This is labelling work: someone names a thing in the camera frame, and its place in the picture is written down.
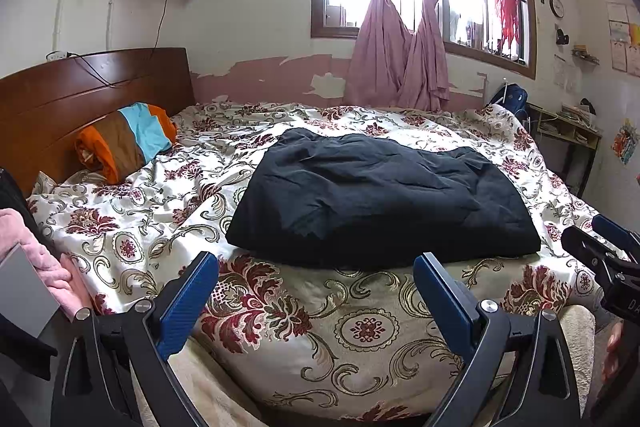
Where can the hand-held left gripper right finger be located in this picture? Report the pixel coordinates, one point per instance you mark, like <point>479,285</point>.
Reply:
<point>445,302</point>

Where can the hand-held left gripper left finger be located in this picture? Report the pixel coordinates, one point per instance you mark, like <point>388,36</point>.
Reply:
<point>187,304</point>

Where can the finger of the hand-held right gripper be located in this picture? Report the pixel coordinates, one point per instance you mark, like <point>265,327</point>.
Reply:
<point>617,234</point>
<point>580,243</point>

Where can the dark navy padded jacket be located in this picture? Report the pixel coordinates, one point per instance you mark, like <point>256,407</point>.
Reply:
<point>380,202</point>

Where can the red hanging clothes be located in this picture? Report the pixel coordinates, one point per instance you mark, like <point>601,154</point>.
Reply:
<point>507,19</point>

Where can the person's right hand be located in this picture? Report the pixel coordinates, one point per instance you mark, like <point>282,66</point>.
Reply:
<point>614,352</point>

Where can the cream fleece blanket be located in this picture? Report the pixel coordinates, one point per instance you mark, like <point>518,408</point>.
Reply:
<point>215,387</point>

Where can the floral patterned duvet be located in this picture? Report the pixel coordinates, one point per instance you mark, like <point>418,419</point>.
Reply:
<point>150,217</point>

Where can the wooden side desk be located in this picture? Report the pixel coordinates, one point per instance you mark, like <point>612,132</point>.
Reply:
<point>570,134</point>

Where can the stack of books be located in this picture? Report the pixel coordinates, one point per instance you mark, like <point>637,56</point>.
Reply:
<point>575,114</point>

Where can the pink fleece blanket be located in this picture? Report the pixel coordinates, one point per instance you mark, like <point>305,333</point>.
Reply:
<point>50,267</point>

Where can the blue backpack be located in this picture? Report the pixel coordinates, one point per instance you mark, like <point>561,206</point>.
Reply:
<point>510,97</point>

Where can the grey flat board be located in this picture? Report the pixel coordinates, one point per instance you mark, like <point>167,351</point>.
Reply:
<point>22,292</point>

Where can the orange brown blue striped pillow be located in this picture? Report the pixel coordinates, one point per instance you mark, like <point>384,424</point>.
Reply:
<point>127,139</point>

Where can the brown wooden headboard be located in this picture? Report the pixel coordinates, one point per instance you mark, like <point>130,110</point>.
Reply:
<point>65,107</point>

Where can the pink tied curtain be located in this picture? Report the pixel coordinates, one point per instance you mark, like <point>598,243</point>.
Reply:
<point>375,52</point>
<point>427,62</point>

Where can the white power strip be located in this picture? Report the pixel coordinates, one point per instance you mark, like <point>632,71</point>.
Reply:
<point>56,55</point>

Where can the colourful wall sticker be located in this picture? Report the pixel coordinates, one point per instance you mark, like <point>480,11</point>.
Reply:
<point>625,141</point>

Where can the small wall shelf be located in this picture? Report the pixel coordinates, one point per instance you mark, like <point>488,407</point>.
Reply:
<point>585,56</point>

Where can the group of wall papers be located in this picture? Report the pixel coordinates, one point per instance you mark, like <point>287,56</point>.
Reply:
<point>622,42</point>

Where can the black wall-hung object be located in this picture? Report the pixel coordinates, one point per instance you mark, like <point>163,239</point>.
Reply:
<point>562,37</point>

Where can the round wall clock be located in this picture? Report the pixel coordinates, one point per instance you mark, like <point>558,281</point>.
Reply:
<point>556,7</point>

